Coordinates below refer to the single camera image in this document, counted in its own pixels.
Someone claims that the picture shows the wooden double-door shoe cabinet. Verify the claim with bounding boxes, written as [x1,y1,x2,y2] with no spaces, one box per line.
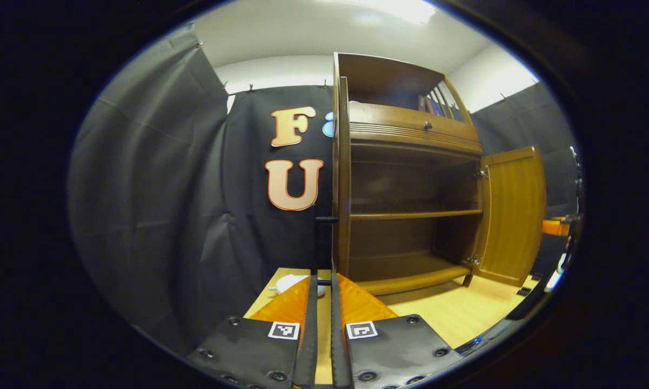
[332,52,484,297]

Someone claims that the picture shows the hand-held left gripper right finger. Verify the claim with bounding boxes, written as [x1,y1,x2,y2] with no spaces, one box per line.
[331,270,463,389]

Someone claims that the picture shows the white cable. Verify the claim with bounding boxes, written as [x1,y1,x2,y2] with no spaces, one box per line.
[544,253,572,292]

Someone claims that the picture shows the wooden shoe cabinet door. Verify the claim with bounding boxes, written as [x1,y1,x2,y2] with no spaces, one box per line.
[315,76,353,277]
[473,146,547,288]

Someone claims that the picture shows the black backdrop cloth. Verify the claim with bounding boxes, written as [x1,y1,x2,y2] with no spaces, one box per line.
[68,24,583,357]

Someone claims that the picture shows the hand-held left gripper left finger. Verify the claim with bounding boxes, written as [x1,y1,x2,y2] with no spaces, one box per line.
[186,273,318,389]

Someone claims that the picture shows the white object on table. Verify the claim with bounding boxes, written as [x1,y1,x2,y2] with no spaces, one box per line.
[269,274,326,298]

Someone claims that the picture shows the large ceiling light panel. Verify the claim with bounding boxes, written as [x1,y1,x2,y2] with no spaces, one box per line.
[351,0,437,25]

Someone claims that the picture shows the wooden drawer with dark knob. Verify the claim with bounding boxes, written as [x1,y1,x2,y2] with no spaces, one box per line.
[349,102,483,157]

